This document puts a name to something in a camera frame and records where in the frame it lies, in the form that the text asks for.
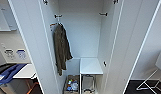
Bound white wardrobe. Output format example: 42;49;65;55
7;0;161;94

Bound olive green jacket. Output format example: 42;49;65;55
52;22;74;77

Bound white wardrobe shelf box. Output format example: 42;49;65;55
64;56;105;77

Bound small black wardrobe latch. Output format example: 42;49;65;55
102;60;108;67

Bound white hanger under olive jacket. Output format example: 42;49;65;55
53;15;64;28

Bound orange and white warning label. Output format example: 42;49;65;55
49;22;59;28

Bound black hook over olive jacket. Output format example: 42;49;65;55
53;13;63;19

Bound white plastic bag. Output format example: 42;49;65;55
71;82;80;92

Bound black hook over red jacket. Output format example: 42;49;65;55
98;11;109;17

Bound black door hinge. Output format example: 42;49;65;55
42;0;49;5
112;0;119;5

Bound grey bin body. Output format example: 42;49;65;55
1;83;31;94

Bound wire basket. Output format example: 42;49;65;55
81;74;97;94

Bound wall sign with blue print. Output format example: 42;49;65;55
15;48;28;61

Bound orange metal frame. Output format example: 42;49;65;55
27;81;42;94

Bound white wall switch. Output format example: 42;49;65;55
0;42;7;50

